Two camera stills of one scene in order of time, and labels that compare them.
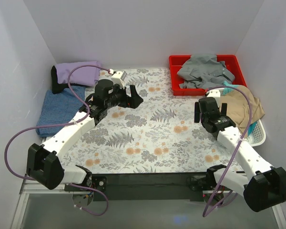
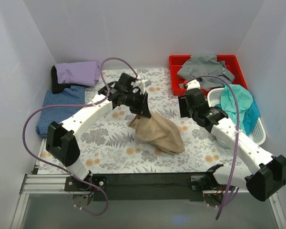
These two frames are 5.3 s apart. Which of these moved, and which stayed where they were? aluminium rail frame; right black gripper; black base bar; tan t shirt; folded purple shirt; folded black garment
Moved: tan t shirt; right black gripper
Stayed: black base bar; folded black garment; aluminium rail frame; folded purple shirt
